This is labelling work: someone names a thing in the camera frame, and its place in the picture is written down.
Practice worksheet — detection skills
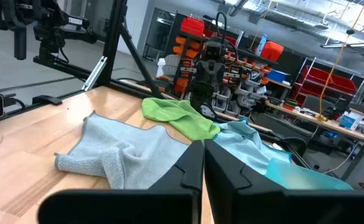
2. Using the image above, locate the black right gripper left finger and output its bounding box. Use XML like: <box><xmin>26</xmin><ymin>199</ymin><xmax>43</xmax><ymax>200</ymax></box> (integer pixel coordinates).
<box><xmin>37</xmin><ymin>139</ymin><xmax>205</xmax><ymax>224</ymax></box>

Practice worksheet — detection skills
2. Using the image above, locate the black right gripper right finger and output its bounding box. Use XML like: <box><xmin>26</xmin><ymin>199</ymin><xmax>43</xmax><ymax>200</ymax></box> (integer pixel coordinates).
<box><xmin>204</xmin><ymin>139</ymin><xmax>364</xmax><ymax>224</ymax></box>

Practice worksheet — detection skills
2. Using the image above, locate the grey microfiber towel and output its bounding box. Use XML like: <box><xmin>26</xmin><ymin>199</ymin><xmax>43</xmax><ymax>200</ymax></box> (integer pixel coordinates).
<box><xmin>54</xmin><ymin>111</ymin><xmax>190</xmax><ymax>190</ymax></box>

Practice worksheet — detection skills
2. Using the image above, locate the bright green microfiber towel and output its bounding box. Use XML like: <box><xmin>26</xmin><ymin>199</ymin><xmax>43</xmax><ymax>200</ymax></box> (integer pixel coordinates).
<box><xmin>141</xmin><ymin>97</ymin><xmax>222</xmax><ymax>141</ymax></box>

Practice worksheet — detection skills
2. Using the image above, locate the light blue microfiber towel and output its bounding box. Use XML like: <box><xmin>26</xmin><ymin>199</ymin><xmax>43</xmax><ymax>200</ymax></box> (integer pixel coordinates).
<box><xmin>213</xmin><ymin>118</ymin><xmax>293</xmax><ymax>177</ymax></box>

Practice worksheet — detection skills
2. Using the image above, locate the black rack with orange bins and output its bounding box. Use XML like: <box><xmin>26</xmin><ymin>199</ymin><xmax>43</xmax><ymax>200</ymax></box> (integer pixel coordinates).
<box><xmin>164</xmin><ymin>11</ymin><xmax>279</xmax><ymax>118</ymax></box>

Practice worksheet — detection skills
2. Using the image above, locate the red plastic bin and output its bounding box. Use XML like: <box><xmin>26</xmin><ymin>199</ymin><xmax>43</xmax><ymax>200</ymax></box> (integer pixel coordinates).
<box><xmin>180</xmin><ymin>16</ymin><xmax>206</xmax><ymax>37</ymax></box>

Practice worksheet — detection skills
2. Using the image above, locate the teal translucent plastic bin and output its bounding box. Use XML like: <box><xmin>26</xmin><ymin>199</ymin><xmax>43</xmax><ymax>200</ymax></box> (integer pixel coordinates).
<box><xmin>264</xmin><ymin>157</ymin><xmax>354</xmax><ymax>191</ymax></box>

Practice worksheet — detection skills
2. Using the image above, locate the orange plastic bin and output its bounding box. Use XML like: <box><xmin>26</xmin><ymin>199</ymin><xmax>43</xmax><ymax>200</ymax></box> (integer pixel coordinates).
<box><xmin>260</xmin><ymin>40</ymin><xmax>285</xmax><ymax>62</ymax></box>

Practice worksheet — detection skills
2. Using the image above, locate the blue plastic bin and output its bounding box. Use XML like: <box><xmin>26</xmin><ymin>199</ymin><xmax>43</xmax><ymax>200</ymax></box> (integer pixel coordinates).
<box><xmin>266</xmin><ymin>69</ymin><xmax>288</xmax><ymax>83</ymax></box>

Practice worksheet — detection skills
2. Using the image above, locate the wooden workbench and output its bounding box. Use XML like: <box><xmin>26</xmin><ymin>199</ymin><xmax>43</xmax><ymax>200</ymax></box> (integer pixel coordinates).
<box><xmin>264</xmin><ymin>101</ymin><xmax>364</xmax><ymax>181</ymax></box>

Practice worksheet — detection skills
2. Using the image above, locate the white blue cardboard box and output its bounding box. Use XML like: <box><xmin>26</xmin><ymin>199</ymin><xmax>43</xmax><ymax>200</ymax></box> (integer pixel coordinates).
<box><xmin>338</xmin><ymin>111</ymin><xmax>364</xmax><ymax>131</ymax></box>

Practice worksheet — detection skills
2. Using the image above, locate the silver aluminium bracket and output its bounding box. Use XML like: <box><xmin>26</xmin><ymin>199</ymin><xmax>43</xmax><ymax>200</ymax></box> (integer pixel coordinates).
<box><xmin>81</xmin><ymin>55</ymin><xmax>108</xmax><ymax>92</ymax></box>

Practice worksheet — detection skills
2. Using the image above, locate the wire rack with red bins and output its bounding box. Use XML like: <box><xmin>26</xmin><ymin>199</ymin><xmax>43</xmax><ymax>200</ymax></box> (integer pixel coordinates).
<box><xmin>292</xmin><ymin>57</ymin><xmax>364</xmax><ymax>106</ymax></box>

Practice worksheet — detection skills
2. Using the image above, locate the yellow hanging cable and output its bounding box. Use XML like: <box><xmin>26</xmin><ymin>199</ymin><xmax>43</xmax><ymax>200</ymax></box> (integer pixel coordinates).
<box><xmin>314</xmin><ymin>0</ymin><xmax>364</xmax><ymax>122</ymax></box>

